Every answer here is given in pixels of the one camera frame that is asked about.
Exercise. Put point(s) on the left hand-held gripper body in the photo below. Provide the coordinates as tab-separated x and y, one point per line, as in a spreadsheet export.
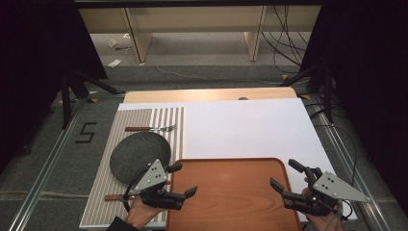
153	176

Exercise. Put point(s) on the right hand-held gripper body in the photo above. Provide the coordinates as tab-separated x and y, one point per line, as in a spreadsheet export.
336	190

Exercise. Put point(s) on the person's right hand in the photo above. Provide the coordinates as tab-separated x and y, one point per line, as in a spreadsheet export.
324	223

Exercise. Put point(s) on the person's left hand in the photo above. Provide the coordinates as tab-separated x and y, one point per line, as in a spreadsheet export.
139	213

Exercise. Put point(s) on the dark grey round plate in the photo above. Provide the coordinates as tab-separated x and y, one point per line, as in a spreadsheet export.
134	154

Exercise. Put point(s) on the brown wooden tray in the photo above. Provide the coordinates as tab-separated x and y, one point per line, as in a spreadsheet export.
231	192

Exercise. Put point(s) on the striped beige placemat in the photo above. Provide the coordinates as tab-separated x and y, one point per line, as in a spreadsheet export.
99	192

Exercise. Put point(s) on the white board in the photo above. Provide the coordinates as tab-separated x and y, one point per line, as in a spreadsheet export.
240	128

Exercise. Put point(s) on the light wooden table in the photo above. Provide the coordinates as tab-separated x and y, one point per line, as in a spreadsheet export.
192	95

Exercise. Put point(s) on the black tripod stand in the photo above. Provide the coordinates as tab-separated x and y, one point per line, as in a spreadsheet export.
65	102
327	96

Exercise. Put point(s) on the black tape floor mark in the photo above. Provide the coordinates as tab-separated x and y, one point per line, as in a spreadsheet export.
82	141

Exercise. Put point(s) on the small dark round object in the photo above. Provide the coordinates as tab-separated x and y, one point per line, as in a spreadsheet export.
243	98

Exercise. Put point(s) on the dark curtain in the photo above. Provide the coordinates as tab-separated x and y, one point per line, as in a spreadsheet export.
32	80
372	96

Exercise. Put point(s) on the white paper scrap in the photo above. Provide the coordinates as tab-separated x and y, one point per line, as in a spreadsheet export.
112	43
114	63

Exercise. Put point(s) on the beige wooden shelf unit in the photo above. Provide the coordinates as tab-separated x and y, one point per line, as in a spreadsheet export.
141	41

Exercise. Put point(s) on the metal floor rail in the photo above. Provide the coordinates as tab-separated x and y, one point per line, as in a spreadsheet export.
352	173
48	166

